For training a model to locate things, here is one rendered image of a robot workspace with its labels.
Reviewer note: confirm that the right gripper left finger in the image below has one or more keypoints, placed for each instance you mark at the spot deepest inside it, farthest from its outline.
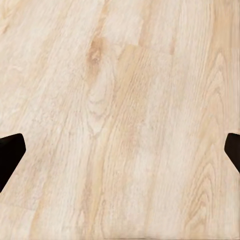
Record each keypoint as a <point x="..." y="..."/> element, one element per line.
<point x="12" y="149"/>

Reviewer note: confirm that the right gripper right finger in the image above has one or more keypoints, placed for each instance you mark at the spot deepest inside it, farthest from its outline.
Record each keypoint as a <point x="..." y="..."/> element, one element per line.
<point x="232" y="149"/>

